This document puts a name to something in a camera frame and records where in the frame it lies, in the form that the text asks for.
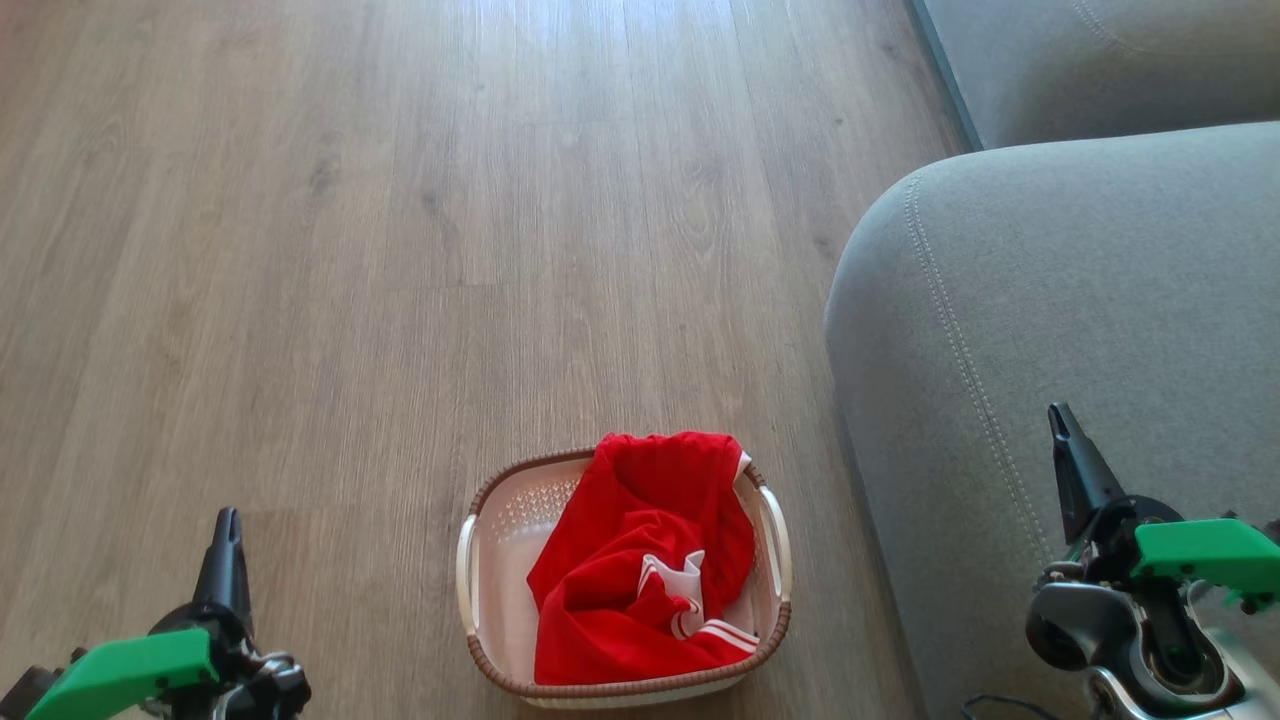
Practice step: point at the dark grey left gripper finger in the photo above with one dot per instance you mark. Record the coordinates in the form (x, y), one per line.
(225, 570)

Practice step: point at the red white shirt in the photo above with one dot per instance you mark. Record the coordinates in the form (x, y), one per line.
(625, 560)

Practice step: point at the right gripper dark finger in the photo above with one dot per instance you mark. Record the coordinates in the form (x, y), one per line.
(1082, 475)

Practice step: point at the white laundry basket brown rim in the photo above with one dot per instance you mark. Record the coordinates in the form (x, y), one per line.
(505, 560)

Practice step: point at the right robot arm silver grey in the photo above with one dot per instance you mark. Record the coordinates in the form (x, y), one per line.
(1085, 620)

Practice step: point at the grey fabric sofa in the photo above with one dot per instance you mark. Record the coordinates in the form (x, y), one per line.
(1080, 300)

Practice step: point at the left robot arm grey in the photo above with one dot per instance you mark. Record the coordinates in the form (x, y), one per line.
(265, 690)

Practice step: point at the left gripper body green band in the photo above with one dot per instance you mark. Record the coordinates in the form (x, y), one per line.
(130, 670)

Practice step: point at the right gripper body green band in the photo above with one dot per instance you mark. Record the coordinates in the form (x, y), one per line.
(1205, 555)

